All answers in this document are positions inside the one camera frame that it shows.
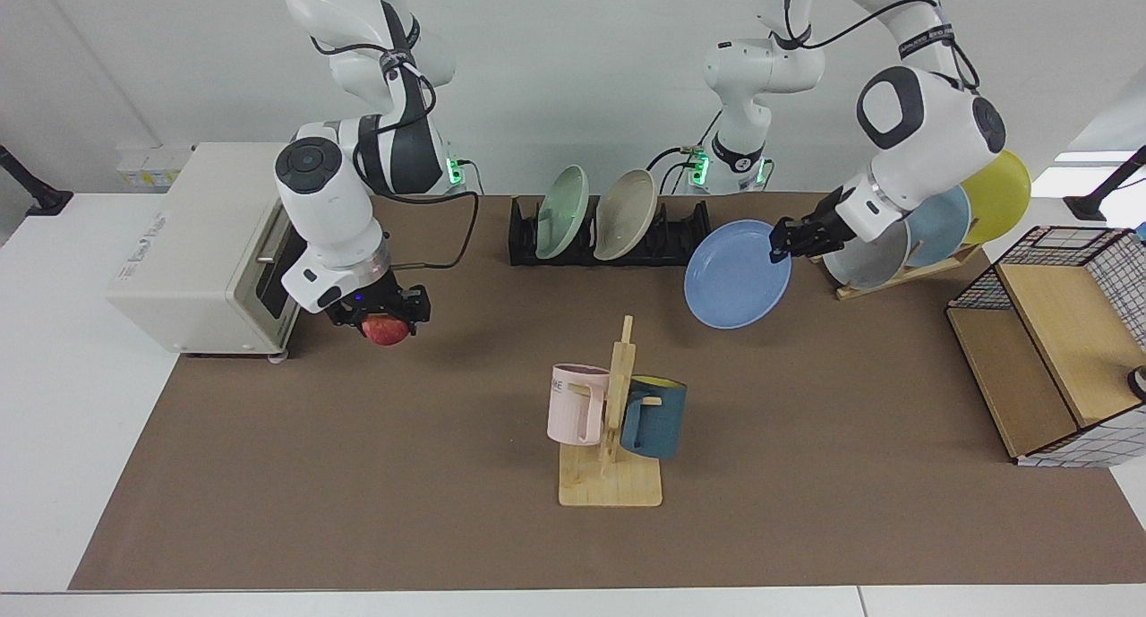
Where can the wooden plate rack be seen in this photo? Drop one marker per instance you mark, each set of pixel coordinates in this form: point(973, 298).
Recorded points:
point(895, 278)

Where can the beige plate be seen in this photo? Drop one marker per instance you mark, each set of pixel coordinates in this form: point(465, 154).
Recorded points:
point(625, 214)

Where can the brown table cloth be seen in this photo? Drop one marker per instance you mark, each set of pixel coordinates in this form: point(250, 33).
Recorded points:
point(358, 492)

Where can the red yellow apple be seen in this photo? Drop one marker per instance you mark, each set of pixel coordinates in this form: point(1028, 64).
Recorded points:
point(385, 332)

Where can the dark blue cup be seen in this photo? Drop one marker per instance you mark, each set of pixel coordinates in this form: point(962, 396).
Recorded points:
point(658, 420)

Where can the pale green plate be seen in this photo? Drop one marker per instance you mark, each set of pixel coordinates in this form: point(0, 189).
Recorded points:
point(562, 212)

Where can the yellow plate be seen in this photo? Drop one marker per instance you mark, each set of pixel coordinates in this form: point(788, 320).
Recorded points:
point(1003, 196)

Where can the light blue plate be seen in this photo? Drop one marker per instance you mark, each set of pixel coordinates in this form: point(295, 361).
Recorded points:
point(940, 232)

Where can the pale toaster oven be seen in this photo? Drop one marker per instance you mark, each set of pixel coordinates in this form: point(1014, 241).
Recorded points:
point(179, 259)

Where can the white wall socket box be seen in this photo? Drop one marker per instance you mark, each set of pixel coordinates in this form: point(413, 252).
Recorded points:
point(148, 167)

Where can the grey plate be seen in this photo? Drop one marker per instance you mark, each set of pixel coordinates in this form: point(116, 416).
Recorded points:
point(873, 263)

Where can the black dish rack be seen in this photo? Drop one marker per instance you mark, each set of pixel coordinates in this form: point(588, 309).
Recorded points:
point(522, 241)

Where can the wooden cup stand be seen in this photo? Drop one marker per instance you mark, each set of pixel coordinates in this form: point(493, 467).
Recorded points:
point(611, 483)

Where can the pink cup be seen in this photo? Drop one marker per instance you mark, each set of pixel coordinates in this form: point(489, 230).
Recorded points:
point(573, 411)

